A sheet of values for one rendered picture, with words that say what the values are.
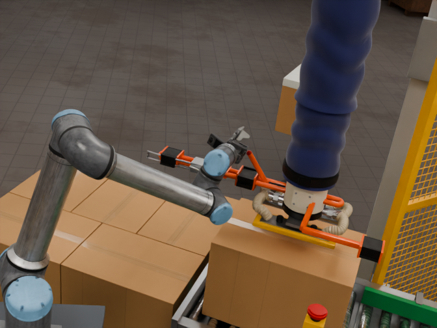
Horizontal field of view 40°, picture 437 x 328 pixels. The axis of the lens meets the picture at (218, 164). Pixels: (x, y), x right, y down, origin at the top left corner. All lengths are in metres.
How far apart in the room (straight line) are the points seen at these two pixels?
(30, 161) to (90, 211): 1.68
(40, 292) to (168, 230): 1.27
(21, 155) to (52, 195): 3.03
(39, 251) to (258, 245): 0.90
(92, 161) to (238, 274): 0.98
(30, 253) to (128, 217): 1.24
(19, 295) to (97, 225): 1.23
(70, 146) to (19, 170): 3.01
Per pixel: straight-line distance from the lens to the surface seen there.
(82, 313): 2.47
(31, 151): 5.12
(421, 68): 3.18
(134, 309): 2.95
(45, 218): 2.10
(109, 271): 2.98
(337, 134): 2.30
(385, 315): 3.02
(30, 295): 2.13
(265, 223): 2.47
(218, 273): 2.60
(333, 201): 2.47
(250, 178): 2.48
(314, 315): 2.15
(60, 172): 2.00
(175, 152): 2.61
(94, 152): 1.85
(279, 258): 2.50
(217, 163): 2.19
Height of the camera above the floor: 2.44
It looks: 29 degrees down
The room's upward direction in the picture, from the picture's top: 7 degrees clockwise
